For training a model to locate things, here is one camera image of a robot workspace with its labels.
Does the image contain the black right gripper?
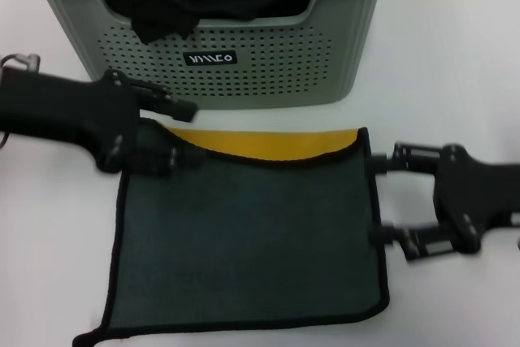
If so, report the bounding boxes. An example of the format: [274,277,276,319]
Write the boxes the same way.
[371,142,520,261]

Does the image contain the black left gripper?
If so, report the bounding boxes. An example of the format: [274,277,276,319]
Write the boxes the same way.
[0,69,208,177]

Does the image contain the dark green yellow-backed towel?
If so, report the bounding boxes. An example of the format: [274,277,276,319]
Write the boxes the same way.
[72,117,391,347]

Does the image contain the green perforated plastic storage basket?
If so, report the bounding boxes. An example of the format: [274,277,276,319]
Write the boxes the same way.
[22,0,398,111]

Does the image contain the black cloth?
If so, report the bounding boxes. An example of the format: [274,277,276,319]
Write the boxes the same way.
[89,0,322,45]

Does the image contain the left gripper silver cable connector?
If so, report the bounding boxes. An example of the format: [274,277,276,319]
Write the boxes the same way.
[2,52,43,75]

